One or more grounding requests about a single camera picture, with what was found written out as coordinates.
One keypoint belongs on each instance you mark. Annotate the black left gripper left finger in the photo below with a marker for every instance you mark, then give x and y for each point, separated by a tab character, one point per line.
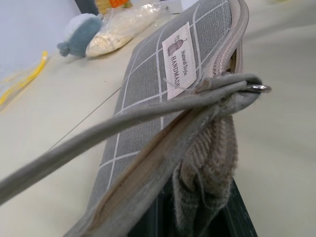
161	217

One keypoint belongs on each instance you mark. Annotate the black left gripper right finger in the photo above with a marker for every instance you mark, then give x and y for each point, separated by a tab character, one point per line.
238	217

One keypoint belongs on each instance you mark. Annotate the grey grid fabric pouch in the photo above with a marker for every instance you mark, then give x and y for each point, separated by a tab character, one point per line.
148	81

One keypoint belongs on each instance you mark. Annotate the clear bag of white filling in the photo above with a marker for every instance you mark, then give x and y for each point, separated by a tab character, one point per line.
118	32

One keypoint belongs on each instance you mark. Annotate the blue whale plush toy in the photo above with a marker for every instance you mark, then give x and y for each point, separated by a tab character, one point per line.
84	37

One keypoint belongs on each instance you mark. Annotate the orange toy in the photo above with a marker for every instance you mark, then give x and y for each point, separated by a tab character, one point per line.
119	2

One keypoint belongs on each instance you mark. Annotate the yellow striped toy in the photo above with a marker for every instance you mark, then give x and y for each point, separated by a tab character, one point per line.
102	4

